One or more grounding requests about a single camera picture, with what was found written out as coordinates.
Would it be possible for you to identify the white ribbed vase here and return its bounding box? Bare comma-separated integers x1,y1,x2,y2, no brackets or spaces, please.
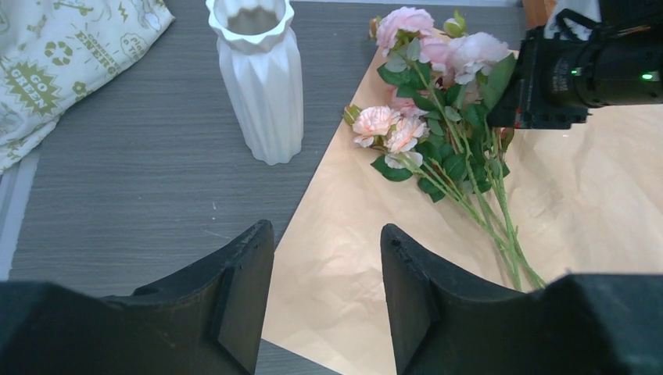
206,1,304,166

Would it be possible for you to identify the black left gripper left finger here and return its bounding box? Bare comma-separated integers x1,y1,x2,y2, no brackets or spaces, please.
103,220,275,374

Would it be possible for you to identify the orange wrapping paper sheet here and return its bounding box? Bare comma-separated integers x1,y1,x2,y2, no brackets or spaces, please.
261,28,663,375

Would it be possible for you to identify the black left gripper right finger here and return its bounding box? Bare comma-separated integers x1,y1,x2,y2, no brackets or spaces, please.
380,224,521,374

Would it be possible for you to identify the pink rose stem three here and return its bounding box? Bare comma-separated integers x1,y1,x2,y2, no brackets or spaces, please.
443,13,545,290

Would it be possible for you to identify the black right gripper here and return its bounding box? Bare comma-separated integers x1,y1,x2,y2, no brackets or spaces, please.
486,1,662,130

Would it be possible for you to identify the pink rose stem two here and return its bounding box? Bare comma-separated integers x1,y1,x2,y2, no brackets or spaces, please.
342,105,534,289

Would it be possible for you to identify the cream printed cloth bag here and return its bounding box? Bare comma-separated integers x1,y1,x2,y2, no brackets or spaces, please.
1,0,175,171

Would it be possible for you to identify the pink rose stem one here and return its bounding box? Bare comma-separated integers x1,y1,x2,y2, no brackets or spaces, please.
368,5,524,291

